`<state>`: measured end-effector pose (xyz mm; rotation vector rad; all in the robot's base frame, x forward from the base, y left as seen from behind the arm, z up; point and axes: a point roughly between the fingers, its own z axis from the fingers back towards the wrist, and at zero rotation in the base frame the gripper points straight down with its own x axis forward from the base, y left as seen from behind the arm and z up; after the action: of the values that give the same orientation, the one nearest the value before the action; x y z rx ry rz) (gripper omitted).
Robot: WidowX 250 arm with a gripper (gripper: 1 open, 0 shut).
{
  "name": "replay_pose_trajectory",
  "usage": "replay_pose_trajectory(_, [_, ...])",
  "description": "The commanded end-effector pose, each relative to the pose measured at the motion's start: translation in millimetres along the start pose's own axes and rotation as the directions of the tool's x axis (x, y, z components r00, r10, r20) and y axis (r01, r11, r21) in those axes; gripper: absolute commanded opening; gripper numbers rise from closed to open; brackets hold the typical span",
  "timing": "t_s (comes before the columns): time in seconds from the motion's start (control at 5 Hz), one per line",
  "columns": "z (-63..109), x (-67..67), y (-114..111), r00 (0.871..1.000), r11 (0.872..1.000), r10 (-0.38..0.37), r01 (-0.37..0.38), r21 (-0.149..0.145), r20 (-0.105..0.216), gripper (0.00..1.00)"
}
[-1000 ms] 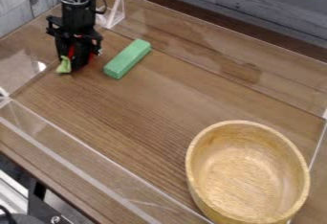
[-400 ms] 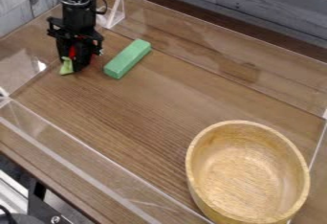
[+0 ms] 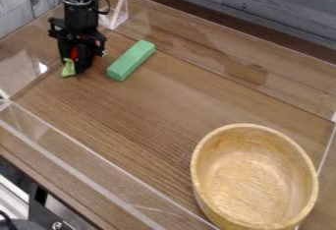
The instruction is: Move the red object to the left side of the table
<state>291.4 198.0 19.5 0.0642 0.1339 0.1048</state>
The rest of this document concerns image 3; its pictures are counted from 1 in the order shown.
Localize black metal equipment base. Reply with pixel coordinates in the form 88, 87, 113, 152
0, 181, 77, 230

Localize green rectangular block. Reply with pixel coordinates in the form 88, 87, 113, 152
107, 40, 156, 82

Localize red plush strawberry toy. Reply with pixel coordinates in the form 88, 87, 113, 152
59, 42, 100, 79

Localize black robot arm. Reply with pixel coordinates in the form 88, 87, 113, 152
48, 0, 111, 78

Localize light wooden bowl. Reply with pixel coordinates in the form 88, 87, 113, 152
191, 123, 319, 230

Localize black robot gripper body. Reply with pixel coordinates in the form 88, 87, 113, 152
48, 17, 107, 48

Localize black cable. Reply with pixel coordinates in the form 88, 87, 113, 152
0, 208, 19, 230

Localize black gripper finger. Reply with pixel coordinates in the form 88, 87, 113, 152
57, 38, 75, 63
75, 43, 105, 74

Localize clear acrylic tray walls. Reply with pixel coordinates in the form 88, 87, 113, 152
0, 0, 336, 230

